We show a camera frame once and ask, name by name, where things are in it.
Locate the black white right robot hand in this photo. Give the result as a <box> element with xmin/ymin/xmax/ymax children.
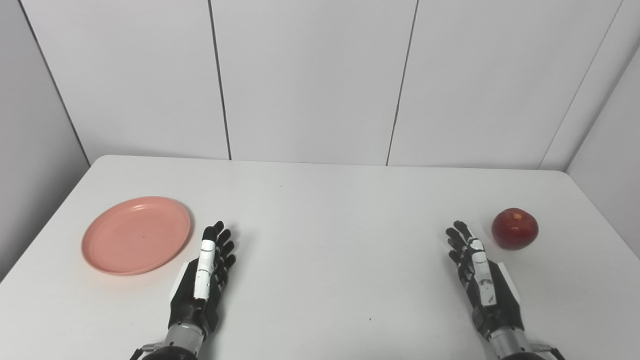
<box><xmin>445</xmin><ymin>220</ymin><xmax>525</xmax><ymax>342</ymax></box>

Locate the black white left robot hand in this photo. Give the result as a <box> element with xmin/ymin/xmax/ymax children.
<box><xmin>168</xmin><ymin>220</ymin><xmax>237</xmax><ymax>333</ymax></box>

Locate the red apple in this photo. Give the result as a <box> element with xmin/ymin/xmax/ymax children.
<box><xmin>491</xmin><ymin>208</ymin><xmax>539</xmax><ymax>251</ymax></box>

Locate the pink round plate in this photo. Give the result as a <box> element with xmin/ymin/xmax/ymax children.
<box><xmin>81</xmin><ymin>196</ymin><xmax>192</xmax><ymax>276</ymax></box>

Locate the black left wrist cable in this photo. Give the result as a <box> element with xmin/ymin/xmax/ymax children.
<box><xmin>131</xmin><ymin>342</ymin><xmax>164</xmax><ymax>360</ymax></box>

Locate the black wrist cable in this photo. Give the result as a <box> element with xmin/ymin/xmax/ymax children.
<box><xmin>131</xmin><ymin>342</ymin><xmax>164</xmax><ymax>360</ymax></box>
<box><xmin>531</xmin><ymin>342</ymin><xmax>566</xmax><ymax>360</ymax></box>

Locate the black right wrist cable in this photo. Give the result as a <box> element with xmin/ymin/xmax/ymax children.
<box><xmin>531</xmin><ymin>342</ymin><xmax>566</xmax><ymax>360</ymax></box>

